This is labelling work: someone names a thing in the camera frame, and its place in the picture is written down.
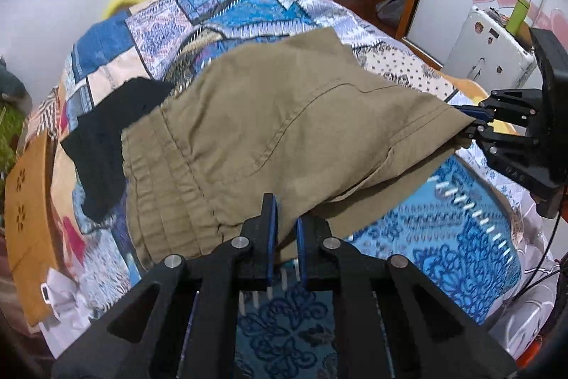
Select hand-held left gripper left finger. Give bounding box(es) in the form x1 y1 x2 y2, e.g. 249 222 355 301
52 193 279 379

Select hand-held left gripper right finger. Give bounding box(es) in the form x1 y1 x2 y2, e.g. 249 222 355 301
296 215 518 379

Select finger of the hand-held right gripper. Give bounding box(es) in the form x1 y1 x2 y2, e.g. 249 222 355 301
457 120 493 140
452 105 493 120

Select khaki shorts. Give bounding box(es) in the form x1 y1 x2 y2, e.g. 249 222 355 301
121 27 476 272

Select white appliance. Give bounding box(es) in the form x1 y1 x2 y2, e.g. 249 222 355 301
443 6 539 96

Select green bottle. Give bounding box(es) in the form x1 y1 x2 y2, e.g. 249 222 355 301
506 0 530 36

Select grey bag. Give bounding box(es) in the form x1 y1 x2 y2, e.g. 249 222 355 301
375 0 410 25

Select black cloth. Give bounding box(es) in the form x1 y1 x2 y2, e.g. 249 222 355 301
60 77 176 223

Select blue patchwork blanket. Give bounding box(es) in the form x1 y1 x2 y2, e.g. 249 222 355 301
18 0 561 379

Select wooden headboard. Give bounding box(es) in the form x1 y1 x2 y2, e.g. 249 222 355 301
4 129 60 327

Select yellow pillow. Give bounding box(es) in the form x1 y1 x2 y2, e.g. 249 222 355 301
103 0 149 19

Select black cable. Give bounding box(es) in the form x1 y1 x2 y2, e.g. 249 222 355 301
510 210 563 306

